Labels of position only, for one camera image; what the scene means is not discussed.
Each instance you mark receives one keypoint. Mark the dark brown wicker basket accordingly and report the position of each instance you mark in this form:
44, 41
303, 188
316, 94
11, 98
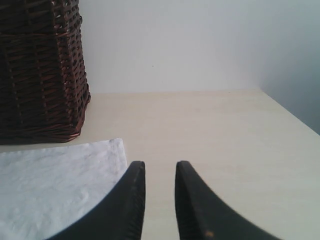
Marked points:
44, 91

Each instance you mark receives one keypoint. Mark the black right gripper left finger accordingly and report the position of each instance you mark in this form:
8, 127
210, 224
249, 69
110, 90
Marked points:
120, 214

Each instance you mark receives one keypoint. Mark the white t-shirt red logo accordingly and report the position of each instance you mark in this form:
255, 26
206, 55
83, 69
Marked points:
43, 191

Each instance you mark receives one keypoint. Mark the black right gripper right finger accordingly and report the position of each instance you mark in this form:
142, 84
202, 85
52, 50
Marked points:
202, 215

